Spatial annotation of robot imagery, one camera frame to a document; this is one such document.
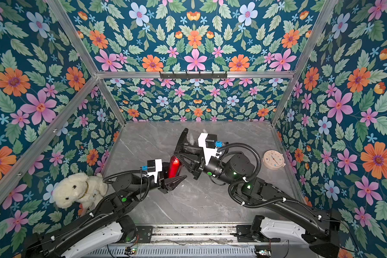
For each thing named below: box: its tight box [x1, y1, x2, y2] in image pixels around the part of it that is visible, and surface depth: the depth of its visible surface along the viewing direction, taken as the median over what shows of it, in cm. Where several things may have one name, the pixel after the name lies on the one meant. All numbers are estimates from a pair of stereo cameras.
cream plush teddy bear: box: [52, 172, 109, 213], surface depth 75 cm
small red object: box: [168, 154, 183, 179], surface depth 54 cm
